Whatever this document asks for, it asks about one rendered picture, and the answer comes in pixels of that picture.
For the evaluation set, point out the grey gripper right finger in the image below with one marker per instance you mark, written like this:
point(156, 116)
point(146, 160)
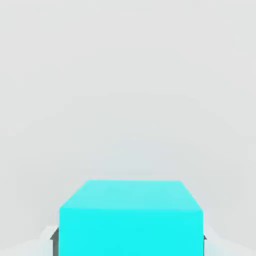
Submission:
point(208, 246)

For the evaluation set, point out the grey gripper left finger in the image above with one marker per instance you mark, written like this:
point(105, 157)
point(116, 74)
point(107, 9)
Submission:
point(55, 243)

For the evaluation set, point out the small cyan cube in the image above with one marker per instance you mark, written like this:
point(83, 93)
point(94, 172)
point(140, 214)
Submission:
point(131, 224)

